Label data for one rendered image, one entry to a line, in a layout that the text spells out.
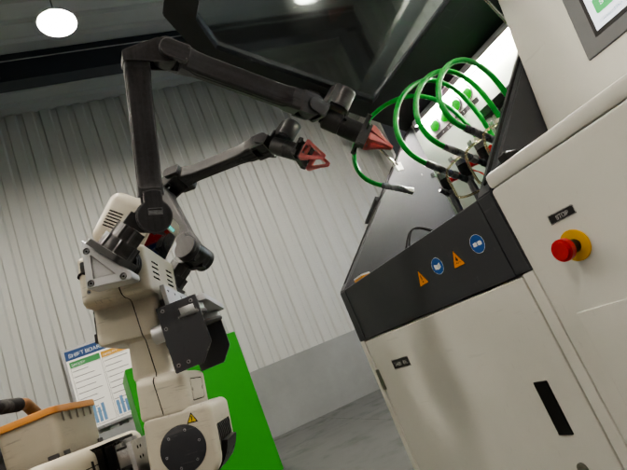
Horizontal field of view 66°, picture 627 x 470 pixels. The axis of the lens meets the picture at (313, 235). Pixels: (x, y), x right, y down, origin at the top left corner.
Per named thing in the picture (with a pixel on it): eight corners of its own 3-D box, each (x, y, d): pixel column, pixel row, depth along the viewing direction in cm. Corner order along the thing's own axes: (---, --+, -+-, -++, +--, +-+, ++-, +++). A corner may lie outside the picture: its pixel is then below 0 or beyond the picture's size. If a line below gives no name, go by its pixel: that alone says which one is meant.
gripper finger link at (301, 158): (333, 155, 153) (309, 148, 157) (327, 144, 147) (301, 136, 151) (325, 173, 152) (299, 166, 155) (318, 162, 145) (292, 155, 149)
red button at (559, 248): (555, 271, 76) (538, 241, 77) (570, 265, 78) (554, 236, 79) (582, 261, 71) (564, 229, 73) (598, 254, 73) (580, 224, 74)
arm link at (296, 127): (265, 157, 166) (251, 141, 160) (281, 131, 169) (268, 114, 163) (290, 160, 159) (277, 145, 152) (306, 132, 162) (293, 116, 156)
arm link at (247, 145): (181, 196, 180) (160, 179, 172) (183, 184, 183) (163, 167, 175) (279, 158, 163) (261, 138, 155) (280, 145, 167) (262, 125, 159)
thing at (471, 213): (366, 339, 141) (344, 289, 145) (377, 335, 143) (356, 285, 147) (515, 277, 88) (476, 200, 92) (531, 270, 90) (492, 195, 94)
